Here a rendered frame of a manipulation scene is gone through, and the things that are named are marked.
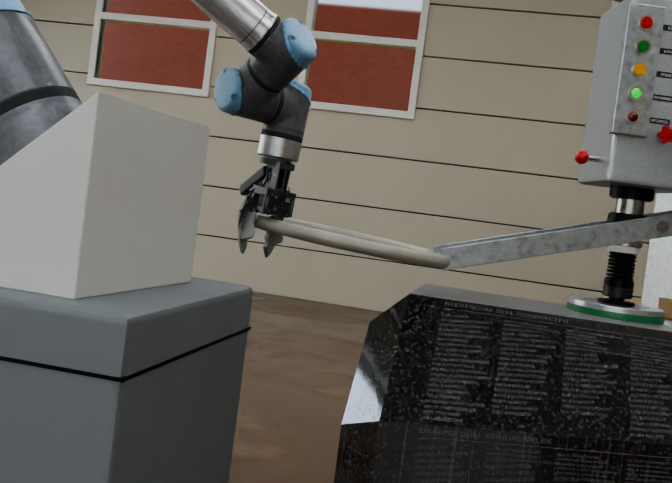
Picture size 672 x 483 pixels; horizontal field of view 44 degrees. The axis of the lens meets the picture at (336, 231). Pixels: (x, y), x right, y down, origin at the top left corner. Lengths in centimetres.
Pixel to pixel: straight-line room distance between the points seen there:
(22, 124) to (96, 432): 37
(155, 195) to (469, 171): 703
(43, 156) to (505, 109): 725
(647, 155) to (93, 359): 141
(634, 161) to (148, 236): 123
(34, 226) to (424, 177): 718
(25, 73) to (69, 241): 25
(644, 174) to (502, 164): 602
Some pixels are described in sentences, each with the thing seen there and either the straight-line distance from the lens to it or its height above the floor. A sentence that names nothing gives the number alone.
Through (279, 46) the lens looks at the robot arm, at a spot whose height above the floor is 126.
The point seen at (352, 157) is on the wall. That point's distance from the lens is 807.
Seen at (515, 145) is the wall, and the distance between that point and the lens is 795.
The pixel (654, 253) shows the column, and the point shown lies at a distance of 277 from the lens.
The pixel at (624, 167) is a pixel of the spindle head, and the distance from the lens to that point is 193.
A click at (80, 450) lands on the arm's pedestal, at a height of 72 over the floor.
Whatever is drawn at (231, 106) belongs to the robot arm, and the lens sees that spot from 166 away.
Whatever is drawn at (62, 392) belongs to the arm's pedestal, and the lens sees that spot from 83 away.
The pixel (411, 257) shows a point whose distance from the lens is 172.
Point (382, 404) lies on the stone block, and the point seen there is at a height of 60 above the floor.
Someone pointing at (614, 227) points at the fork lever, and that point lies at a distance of 197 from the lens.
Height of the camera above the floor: 98
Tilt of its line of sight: 2 degrees down
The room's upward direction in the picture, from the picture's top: 7 degrees clockwise
